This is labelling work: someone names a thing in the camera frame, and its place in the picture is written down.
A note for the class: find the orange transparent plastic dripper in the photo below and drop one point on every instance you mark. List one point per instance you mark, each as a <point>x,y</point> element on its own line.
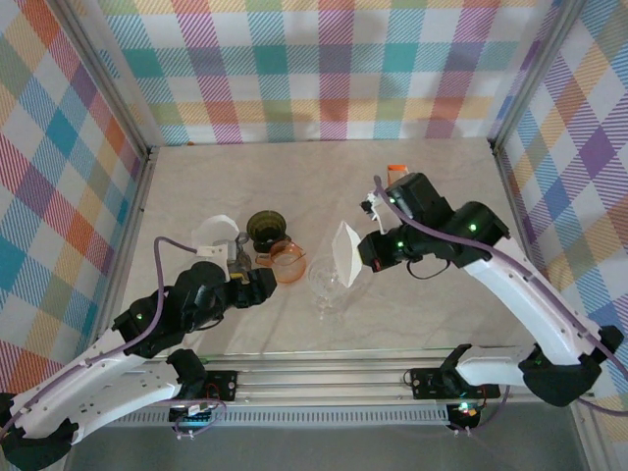
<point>289,267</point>

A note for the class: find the aluminium corner post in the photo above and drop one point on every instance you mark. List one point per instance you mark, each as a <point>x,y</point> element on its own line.
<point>108,73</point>
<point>535,73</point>

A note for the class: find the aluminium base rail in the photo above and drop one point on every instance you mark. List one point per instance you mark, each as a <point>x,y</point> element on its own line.
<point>319,382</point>

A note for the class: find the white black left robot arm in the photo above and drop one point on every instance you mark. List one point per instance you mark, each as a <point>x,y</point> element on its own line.
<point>98,373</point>

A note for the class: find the white paper coffee filter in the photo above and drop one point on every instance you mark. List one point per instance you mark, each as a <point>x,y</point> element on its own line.
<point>346,255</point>
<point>216,230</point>

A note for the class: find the clear plastic dripper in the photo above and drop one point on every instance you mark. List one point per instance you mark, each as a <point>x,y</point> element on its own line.
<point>324,284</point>

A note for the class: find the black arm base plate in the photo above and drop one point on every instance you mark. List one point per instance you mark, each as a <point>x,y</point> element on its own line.
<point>427,383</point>
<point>223,385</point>

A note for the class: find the olive green plastic dripper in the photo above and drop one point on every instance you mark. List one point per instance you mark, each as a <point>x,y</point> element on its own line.
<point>265,225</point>

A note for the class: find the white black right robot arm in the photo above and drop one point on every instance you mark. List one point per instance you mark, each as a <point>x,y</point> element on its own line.
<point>539,304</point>

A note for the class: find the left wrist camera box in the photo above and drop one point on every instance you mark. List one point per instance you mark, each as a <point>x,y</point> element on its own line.
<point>213,255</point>

